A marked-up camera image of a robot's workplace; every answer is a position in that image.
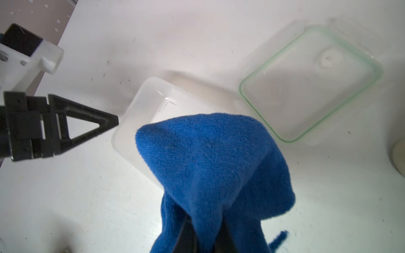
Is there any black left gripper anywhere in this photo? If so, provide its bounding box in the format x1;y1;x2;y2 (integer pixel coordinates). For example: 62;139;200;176
1;91;119;162

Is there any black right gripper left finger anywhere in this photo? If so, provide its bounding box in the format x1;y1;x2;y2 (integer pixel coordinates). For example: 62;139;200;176
172;218;198;253

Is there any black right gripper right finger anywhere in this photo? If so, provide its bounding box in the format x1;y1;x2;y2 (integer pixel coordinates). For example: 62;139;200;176
215;219;238;253

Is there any blue microfibre cloth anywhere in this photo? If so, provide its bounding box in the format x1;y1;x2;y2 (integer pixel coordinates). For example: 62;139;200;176
135;113;295;253

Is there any translucent plastic lunch box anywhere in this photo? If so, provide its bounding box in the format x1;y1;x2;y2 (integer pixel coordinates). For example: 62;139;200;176
111;76;254;190

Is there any translucent lunch box lid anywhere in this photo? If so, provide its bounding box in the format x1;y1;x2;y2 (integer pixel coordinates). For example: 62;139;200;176
239;16;387;143

